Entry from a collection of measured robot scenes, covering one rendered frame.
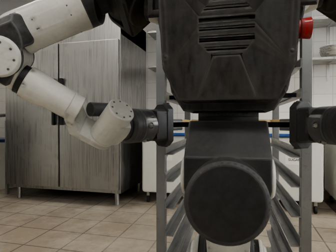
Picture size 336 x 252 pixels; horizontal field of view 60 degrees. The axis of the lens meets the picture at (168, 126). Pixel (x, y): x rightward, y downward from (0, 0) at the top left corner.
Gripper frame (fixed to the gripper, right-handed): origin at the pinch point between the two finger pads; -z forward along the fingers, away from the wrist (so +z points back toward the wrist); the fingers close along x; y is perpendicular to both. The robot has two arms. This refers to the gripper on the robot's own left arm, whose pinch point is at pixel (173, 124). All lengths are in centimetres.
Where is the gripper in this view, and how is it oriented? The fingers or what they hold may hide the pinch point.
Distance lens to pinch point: 86.4
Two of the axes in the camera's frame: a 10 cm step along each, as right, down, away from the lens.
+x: -0.1, -10.0, -0.2
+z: -6.8, 0.2, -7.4
